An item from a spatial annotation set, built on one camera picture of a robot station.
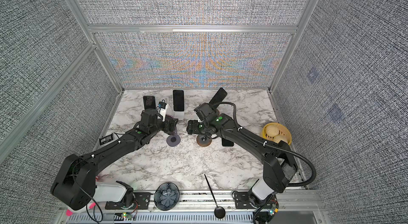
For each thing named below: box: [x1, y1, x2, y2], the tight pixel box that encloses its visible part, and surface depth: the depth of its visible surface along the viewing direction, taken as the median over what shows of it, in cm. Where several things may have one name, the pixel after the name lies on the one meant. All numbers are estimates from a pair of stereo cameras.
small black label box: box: [98, 133, 114, 146], surface depth 94 cm
